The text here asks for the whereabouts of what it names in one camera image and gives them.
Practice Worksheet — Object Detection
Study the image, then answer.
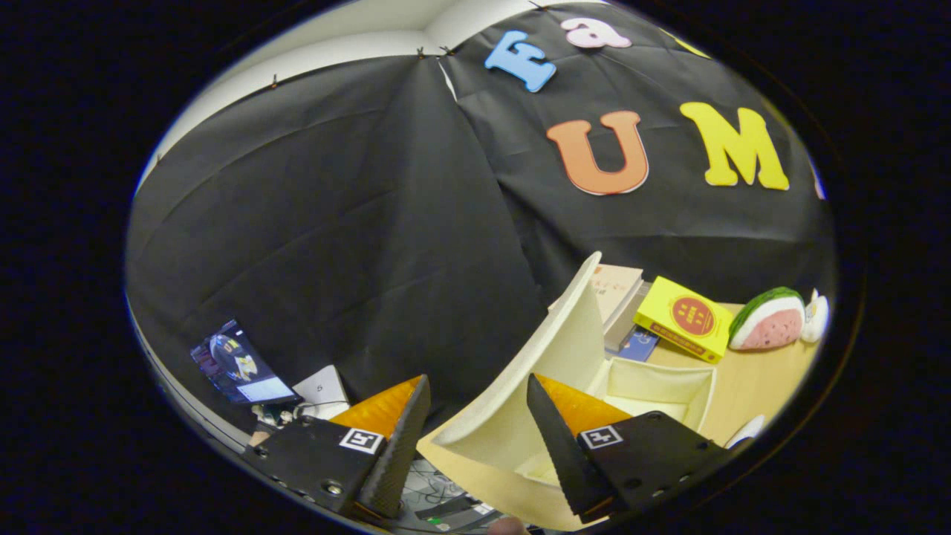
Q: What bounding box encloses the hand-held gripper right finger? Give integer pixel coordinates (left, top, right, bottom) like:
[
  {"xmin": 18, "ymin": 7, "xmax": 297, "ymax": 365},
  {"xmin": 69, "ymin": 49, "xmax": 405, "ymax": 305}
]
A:
[{"xmin": 526, "ymin": 373, "xmax": 735, "ymax": 525}]

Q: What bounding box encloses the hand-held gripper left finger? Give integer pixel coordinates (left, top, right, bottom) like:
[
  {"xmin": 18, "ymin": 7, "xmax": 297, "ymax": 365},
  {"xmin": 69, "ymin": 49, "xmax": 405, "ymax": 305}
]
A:
[{"xmin": 241, "ymin": 374, "xmax": 432, "ymax": 521}]

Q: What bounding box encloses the beige storage box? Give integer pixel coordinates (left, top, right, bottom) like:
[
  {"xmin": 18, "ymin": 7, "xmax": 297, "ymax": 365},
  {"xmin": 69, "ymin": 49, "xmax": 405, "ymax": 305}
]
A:
[{"xmin": 416, "ymin": 251, "xmax": 718, "ymax": 532}]

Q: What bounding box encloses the white canvas shoe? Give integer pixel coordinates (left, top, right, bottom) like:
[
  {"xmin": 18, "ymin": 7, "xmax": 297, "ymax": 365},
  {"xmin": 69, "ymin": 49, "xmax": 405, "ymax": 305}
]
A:
[{"xmin": 724, "ymin": 414, "xmax": 766, "ymax": 450}]

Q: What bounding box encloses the dark flat device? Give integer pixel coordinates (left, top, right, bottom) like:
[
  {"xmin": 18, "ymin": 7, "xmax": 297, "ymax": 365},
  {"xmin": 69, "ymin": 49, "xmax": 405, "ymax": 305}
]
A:
[{"xmin": 415, "ymin": 496, "xmax": 500, "ymax": 534}]

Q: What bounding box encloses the white paper sheet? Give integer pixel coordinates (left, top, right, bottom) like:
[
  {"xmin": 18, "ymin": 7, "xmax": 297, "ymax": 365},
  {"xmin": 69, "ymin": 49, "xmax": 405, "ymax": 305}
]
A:
[{"xmin": 292, "ymin": 364, "xmax": 350, "ymax": 421}]

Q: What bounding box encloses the blue book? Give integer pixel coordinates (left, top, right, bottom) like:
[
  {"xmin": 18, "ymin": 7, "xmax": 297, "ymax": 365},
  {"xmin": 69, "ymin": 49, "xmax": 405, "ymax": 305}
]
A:
[{"xmin": 613, "ymin": 327, "xmax": 660, "ymax": 363}]

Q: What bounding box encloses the pale grey book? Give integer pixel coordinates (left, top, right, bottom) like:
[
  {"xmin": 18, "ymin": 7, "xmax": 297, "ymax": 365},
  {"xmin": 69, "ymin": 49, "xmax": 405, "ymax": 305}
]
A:
[{"xmin": 603, "ymin": 281, "xmax": 653, "ymax": 354}]

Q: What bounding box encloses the yellow book with red circle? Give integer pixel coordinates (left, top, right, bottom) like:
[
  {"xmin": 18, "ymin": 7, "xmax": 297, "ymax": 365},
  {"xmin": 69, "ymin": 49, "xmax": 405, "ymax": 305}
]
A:
[{"xmin": 633, "ymin": 276, "xmax": 735, "ymax": 365}]

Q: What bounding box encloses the watermelon slice plush toy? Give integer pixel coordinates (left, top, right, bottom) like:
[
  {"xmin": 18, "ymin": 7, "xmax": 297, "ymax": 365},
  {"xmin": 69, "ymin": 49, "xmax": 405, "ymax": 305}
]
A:
[{"xmin": 728, "ymin": 287, "xmax": 807, "ymax": 351}]

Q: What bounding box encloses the white plush toy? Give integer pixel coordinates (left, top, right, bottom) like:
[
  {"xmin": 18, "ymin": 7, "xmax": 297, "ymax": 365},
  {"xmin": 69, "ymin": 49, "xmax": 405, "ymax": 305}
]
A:
[{"xmin": 801, "ymin": 288, "xmax": 831, "ymax": 344}]

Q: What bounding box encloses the bundle of black cables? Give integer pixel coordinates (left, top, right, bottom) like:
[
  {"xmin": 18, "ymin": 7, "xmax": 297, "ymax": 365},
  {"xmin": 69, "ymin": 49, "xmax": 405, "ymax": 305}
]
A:
[{"xmin": 405, "ymin": 459, "xmax": 476, "ymax": 513}]

